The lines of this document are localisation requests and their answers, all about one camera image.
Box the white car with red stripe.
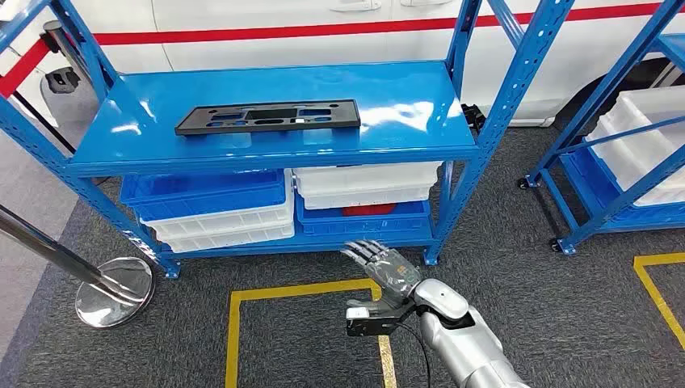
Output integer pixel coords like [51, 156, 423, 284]
[0, 0, 685, 129]

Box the black camera cable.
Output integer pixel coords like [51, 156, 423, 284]
[394, 321, 432, 388]

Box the black plastic panel part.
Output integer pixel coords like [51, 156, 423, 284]
[174, 99, 362, 137]

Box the blue metal shelf rack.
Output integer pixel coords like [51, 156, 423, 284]
[0, 0, 576, 280]

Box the black ribbed object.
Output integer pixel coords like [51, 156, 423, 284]
[460, 103, 486, 133]

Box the thin black pole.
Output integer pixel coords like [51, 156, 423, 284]
[11, 90, 77, 155]

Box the blue wheeled shelf rack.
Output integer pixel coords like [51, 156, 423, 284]
[518, 0, 685, 256]

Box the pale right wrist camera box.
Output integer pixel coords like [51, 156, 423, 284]
[345, 299, 416, 339]

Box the belt post with black head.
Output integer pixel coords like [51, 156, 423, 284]
[40, 20, 105, 129]

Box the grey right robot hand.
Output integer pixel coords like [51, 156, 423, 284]
[341, 239, 423, 313]

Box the red item in bin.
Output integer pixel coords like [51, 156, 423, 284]
[342, 203, 398, 217]

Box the blue plastic bin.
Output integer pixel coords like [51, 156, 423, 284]
[559, 147, 685, 229]
[295, 195, 432, 238]
[120, 170, 288, 222]

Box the chrome stanchion post with base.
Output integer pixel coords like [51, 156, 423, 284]
[0, 205, 157, 329]

